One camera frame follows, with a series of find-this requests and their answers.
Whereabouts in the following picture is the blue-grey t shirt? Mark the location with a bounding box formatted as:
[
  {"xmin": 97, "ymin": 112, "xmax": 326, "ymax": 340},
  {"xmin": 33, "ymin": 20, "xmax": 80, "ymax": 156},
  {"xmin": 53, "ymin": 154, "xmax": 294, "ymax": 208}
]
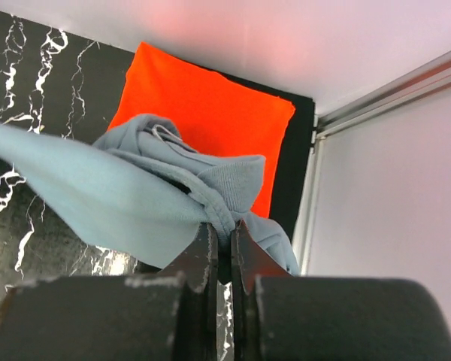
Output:
[{"xmin": 0, "ymin": 114, "xmax": 300, "ymax": 275}]

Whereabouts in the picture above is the folded black t shirt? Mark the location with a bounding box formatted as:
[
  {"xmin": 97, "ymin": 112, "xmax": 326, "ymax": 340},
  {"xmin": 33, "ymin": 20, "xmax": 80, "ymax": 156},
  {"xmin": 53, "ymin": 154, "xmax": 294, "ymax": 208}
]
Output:
[{"xmin": 217, "ymin": 71, "xmax": 316, "ymax": 245}]

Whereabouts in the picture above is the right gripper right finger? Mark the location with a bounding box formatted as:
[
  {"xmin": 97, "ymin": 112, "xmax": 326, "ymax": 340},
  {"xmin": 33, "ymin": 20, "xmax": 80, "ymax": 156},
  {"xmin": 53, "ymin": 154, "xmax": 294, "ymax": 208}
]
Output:
[{"xmin": 231, "ymin": 220, "xmax": 290, "ymax": 360}]

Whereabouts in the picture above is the folded orange t shirt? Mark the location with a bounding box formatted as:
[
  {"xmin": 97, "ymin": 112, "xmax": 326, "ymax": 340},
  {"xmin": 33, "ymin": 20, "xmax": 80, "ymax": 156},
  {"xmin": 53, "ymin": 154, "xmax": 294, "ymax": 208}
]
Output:
[{"xmin": 109, "ymin": 42, "xmax": 295, "ymax": 217}]

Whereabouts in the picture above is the right aluminium corner post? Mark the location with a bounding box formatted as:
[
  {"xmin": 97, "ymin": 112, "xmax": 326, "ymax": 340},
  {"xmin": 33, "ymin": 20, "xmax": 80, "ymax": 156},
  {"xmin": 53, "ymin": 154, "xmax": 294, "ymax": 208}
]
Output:
[{"xmin": 292, "ymin": 50, "xmax": 451, "ymax": 275}]

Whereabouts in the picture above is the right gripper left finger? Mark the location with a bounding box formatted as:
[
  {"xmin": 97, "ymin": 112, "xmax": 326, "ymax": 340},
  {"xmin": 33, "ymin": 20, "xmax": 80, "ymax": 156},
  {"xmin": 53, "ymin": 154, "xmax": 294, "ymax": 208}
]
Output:
[{"xmin": 161, "ymin": 223, "xmax": 219, "ymax": 360}]

